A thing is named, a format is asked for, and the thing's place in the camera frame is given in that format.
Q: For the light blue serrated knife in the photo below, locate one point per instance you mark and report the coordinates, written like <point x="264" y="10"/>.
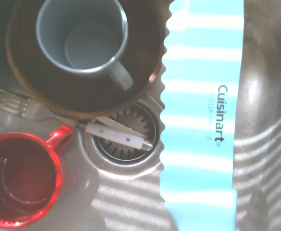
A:
<point x="198" y="120"/>

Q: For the metal sink drain strainer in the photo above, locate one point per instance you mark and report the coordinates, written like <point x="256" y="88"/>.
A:
<point x="128" y="168"/>

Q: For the stainless steel sink basin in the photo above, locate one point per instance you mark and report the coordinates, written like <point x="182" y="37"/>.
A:
<point x="263" y="120"/>

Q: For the brown wooden bowl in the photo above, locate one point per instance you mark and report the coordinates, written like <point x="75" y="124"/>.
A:
<point x="143" y="48"/>

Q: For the red glossy mug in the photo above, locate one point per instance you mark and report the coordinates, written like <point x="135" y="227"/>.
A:
<point x="58" y="138"/>

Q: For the grey ceramic mug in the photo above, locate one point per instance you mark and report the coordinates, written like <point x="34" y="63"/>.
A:
<point x="58" y="36"/>

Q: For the silver metal fork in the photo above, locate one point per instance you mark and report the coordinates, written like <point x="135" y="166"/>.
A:
<point x="10" y="102"/>

